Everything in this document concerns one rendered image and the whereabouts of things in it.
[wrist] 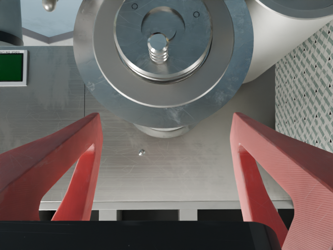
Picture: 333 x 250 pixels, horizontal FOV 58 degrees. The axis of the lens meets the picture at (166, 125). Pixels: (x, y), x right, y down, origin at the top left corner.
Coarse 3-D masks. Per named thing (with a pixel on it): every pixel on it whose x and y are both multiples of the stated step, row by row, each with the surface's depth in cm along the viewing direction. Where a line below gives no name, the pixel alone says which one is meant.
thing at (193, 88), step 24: (120, 0) 24; (216, 0) 24; (96, 24) 24; (216, 24) 24; (96, 48) 24; (216, 48) 24; (120, 72) 24; (216, 72) 24; (144, 96) 24; (168, 96) 24; (192, 96) 24
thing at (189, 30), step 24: (144, 0) 23; (168, 0) 23; (192, 0) 23; (120, 24) 22; (144, 24) 23; (168, 24) 22; (192, 24) 22; (120, 48) 22; (144, 48) 22; (192, 48) 22; (144, 72) 22; (168, 72) 22; (192, 72) 24
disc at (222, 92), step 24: (96, 0) 25; (240, 0) 25; (240, 24) 25; (240, 48) 24; (96, 72) 24; (240, 72) 24; (96, 96) 24; (120, 96) 24; (216, 96) 24; (144, 120) 24; (168, 120) 24; (192, 120) 24
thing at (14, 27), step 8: (0, 0) 215; (8, 0) 220; (16, 0) 228; (0, 8) 214; (8, 8) 219; (16, 8) 227; (0, 16) 214; (8, 16) 218; (16, 16) 226; (0, 24) 213; (8, 24) 218; (16, 24) 225; (0, 32) 212; (8, 32) 217; (16, 32) 224; (0, 40) 211; (8, 40) 216; (16, 40) 223
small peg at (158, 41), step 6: (150, 36) 20; (156, 36) 20; (162, 36) 20; (150, 42) 20; (156, 42) 20; (162, 42) 20; (168, 42) 20; (150, 48) 20; (156, 48) 19; (162, 48) 19; (168, 48) 20; (150, 54) 21; (156, 54) 20; (162, 54) 20; (156, 60) 21; (162, 60) 21
